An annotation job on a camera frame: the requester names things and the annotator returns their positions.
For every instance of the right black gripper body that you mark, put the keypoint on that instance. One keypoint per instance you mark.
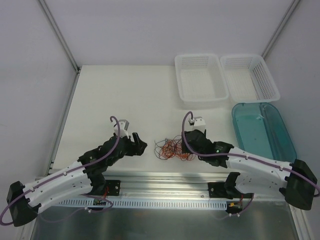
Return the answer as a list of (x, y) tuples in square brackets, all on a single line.
[(189, 143)]

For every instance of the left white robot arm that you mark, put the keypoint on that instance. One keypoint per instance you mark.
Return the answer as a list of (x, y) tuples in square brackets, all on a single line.
[(23, 211)]

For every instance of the left white perforated basket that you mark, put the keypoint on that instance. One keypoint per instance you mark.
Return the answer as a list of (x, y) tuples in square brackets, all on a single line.
[(200, 80)]

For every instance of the right aluminium frame post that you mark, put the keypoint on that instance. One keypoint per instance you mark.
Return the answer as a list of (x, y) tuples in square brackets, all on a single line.
[(294, 4)]

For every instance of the teal transparent plastic tub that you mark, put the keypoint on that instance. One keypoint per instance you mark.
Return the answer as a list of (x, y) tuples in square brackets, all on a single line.
[(260, 130)]

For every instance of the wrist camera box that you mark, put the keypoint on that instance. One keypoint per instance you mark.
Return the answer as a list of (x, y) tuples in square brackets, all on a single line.
[(121, 129), (197, 123)]

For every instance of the aluminium mounting rail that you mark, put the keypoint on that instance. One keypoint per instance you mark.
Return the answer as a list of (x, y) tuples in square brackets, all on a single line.
[(162, 182)]

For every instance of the aluminium frame post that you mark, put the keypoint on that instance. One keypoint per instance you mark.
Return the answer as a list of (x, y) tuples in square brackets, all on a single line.
[(294, 4), (57, 32)]

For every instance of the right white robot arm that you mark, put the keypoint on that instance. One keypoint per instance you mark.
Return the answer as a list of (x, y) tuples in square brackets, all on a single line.
[(253, 174)]

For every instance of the white slotted cable duct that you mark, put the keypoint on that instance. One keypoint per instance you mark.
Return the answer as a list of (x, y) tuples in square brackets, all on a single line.
[(132, 203)]

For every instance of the white perforated basket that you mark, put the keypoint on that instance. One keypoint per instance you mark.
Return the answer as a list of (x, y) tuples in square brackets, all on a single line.
[(248, 79), (200, 80)]

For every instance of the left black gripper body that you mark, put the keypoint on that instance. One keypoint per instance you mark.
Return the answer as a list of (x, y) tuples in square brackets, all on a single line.
[(133, 146)]

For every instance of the right white perforated basket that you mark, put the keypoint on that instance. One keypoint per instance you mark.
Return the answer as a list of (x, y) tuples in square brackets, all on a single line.
[(248, 79)]

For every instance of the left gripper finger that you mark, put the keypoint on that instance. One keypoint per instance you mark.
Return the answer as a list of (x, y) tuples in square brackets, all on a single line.
[(136, 138), (140, 147)]

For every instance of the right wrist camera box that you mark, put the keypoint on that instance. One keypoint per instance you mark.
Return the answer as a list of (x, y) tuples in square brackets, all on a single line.
[(197, 123)]

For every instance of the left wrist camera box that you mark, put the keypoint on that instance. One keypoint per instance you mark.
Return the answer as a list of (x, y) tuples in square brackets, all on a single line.
[(121, 129)]

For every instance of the left aluminium frame post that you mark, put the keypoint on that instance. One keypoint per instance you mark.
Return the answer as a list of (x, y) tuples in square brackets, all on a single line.
[(57, 32)]

